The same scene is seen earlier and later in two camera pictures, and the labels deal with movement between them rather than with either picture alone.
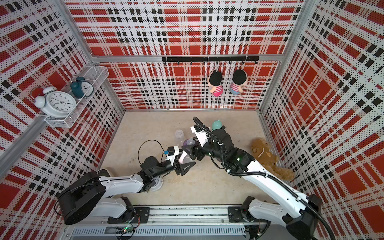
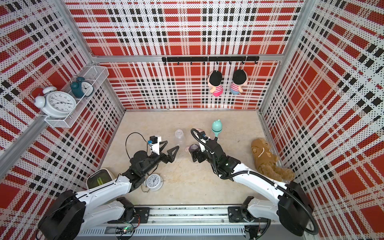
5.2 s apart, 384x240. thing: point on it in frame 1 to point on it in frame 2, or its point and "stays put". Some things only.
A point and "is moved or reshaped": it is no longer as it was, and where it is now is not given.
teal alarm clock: (81, 88) stays put
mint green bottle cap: (217, 124) stays put
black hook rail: (229, 59) stays put
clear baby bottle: (179, 135) stays put
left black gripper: (183, 170) to (170, 158)
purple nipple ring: (190, 141) is moved or reshaped
